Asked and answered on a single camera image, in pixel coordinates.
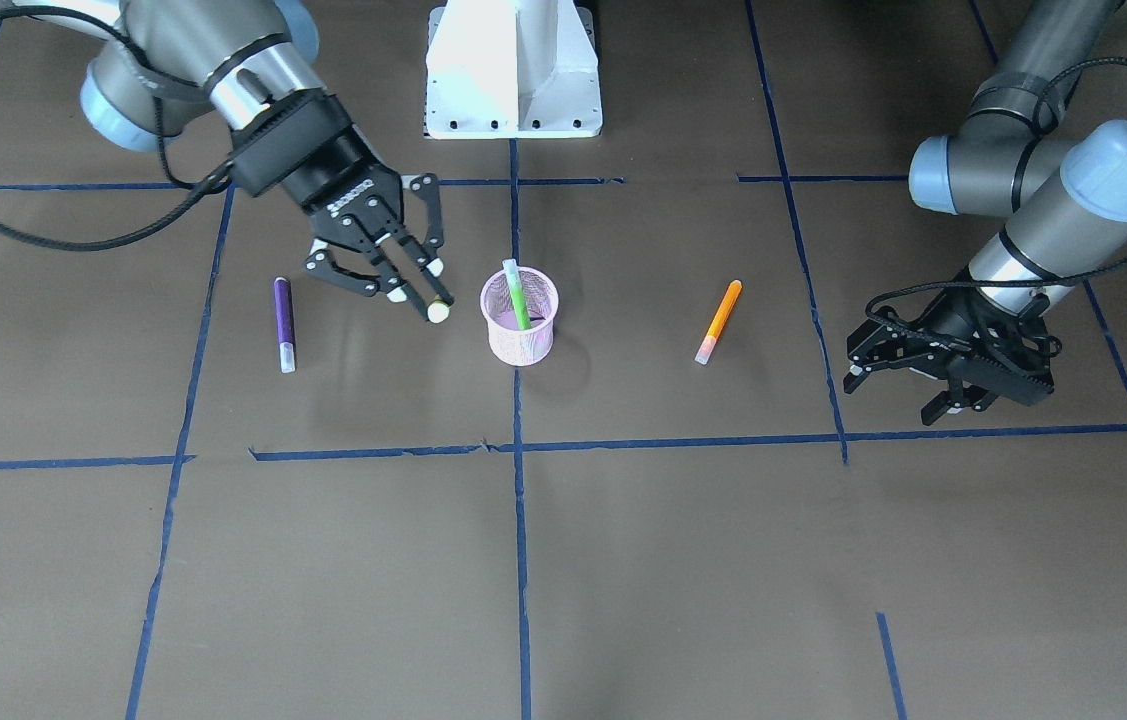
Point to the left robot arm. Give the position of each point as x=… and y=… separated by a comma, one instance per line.
x=1064, y=211

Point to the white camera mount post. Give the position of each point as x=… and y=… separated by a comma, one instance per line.
x=513, y=69

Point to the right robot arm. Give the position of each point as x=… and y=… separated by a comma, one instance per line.
x=165, y=63

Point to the green highlighter pen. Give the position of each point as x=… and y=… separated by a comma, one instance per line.
x=516, y=293

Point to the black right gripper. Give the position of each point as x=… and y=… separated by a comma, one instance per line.
x=326, y=178

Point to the purple highlighter pen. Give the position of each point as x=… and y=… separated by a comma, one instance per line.
x=282, y=300

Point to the orange highlighter pen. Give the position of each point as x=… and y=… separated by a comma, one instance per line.
x=718, y=322

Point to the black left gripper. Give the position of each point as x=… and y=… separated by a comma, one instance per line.
x=945, y=318

